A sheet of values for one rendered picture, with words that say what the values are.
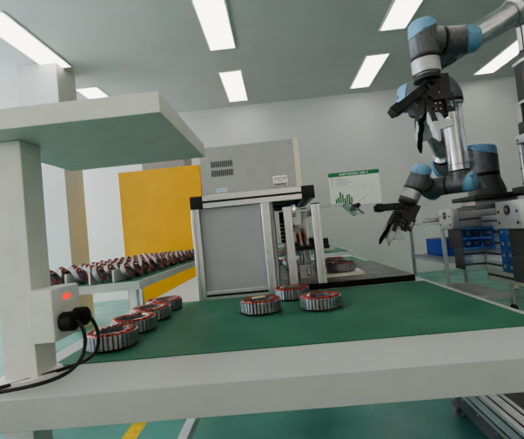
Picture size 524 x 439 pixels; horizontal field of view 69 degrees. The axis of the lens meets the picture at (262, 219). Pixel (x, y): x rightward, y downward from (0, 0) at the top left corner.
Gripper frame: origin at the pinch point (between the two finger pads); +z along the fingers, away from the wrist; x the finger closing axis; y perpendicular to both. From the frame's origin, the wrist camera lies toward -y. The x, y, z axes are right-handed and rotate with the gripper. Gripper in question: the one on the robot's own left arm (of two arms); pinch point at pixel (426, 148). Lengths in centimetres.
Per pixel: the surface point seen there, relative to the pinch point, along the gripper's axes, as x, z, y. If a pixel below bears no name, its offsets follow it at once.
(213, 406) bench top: -50, 44, -54
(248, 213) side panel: 27, 12, -54
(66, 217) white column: 338, -22, -305
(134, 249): 390, 25, -246
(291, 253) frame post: 28, 27, -40
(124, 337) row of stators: -29, 38, -77
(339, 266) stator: 43, 35, -22
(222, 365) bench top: -43, 41, -54
